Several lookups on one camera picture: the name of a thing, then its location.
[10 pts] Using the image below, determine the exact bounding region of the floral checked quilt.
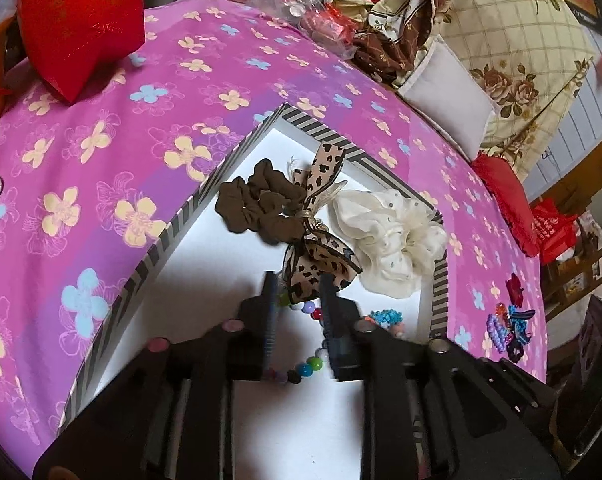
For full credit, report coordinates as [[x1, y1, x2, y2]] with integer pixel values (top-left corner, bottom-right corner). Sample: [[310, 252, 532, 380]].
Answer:
[[351, 0, 597, 181]]

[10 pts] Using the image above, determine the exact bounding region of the small white pillow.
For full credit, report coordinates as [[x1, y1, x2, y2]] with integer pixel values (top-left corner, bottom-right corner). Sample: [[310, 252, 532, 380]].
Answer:
[[397, 40, 502, 153]]

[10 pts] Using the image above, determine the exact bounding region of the pink floral bed sheet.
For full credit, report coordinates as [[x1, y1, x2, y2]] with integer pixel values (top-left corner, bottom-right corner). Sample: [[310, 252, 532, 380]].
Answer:
[[0, 0, 549, 466]]

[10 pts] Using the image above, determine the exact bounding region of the red ruffled cushion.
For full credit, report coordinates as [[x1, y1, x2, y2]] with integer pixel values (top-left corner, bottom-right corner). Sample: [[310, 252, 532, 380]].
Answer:
[[471, 154, 539, 258]]

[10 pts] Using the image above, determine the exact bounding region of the black scrunchie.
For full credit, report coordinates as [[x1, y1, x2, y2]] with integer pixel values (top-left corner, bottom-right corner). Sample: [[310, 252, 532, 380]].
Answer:
[[505, 337, 532, 363]]

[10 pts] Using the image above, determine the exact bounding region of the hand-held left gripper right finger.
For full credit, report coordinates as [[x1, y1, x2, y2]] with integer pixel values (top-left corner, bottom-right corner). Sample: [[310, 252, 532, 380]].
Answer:
[[320, 274, 564, 480]]

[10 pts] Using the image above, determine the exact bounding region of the brown scrunchie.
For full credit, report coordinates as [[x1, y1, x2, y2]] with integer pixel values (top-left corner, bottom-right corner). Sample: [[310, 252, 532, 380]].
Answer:
[[216, 158, 312, 247]]

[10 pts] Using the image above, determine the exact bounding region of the red gift bag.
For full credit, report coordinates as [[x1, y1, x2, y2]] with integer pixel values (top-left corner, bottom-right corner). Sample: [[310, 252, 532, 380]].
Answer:
[[15, 0, 146, 106]]

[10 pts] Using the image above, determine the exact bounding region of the rainbow bead bracelet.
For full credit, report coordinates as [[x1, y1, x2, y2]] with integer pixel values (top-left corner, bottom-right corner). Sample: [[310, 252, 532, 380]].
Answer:
[[263, 292, 332, 386]]

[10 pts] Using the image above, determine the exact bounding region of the red plastic packet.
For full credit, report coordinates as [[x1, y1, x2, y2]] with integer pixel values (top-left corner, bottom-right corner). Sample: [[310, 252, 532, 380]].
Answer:
[[301, 2, 362, 61]]

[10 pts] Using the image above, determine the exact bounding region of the red shopping bag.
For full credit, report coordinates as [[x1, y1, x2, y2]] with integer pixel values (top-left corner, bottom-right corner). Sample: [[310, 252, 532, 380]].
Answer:
[[530, 197, 579, 266]]

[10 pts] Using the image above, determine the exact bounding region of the blue striped hair bow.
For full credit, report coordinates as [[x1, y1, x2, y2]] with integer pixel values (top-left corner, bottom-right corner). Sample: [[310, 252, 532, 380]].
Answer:
[[508, 309, 536, 336]]

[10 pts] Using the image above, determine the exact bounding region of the blue beaded hair tie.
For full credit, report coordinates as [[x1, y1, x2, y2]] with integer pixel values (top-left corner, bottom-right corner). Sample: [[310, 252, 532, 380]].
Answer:
[[368, 310, 406, 336]]

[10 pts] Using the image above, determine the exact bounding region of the wooden chair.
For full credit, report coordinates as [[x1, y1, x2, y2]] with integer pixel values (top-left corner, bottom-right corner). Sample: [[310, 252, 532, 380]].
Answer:
[[541, 210, 602, 311]]

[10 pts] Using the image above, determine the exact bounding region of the leopard print hair bow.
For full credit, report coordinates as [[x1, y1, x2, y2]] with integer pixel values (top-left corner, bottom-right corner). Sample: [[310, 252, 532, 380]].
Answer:
[[281, 142, 364, 303]]

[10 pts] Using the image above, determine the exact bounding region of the red satin bow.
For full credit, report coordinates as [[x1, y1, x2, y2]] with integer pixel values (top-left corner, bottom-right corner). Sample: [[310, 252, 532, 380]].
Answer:
[[505, 273, 525, 307]]

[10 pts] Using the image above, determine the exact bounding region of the white slatted headboard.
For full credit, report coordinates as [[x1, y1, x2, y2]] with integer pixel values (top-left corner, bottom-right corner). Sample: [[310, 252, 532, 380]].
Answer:
[[524, 25, 602, 206]]

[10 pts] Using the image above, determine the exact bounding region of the cream dotted scrunchie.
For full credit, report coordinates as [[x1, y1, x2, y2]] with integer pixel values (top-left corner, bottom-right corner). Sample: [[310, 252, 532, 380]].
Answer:
[[327, 189, 449, 296]]

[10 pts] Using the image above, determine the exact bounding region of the striped cardboard box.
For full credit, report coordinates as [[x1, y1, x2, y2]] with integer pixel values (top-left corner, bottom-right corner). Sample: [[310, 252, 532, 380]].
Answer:
[[56, 102, 452, 436]]

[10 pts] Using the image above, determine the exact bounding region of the purple bead bracelet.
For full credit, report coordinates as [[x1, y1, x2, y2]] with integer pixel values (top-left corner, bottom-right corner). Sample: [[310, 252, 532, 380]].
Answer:
[[486, 314, 507, 353]]

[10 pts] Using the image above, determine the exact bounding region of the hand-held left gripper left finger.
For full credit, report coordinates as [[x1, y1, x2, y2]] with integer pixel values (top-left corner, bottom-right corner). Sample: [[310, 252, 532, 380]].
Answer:
[[33, 270, 282, 480]]

